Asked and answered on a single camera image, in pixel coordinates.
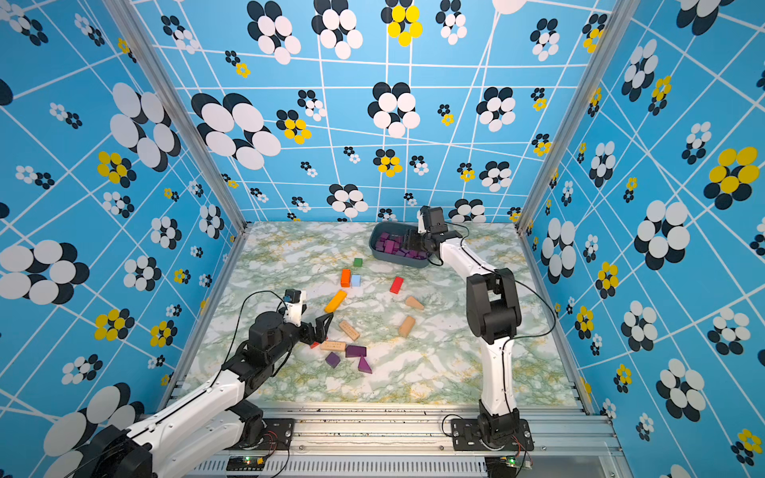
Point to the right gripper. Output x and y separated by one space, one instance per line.
410 240

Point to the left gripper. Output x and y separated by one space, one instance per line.
321 329

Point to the purple cube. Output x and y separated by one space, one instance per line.
333 360

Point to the purple brick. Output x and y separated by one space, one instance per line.
355 351

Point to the purple triangle block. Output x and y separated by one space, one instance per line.
364 366

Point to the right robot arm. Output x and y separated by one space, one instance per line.
494 315

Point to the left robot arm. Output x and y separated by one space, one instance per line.
214 417

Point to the teal storage bin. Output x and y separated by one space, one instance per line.
387 244

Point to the natural wood brick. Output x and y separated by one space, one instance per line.
406 327
333 346
349 330

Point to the yellow brick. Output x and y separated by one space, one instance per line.
336 302

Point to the red brick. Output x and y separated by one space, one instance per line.
396 285

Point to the orange brick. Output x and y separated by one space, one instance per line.
346 278

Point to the natural wood wedge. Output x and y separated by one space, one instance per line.
414 303

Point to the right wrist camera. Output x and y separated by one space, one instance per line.
431 221

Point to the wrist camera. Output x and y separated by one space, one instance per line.
294 306
431 221

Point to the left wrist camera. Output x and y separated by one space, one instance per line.
294 306

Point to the aluminium rail frame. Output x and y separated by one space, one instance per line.
376 428

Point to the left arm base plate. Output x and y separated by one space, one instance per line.
267 434

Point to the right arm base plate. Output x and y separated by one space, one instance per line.
469 435

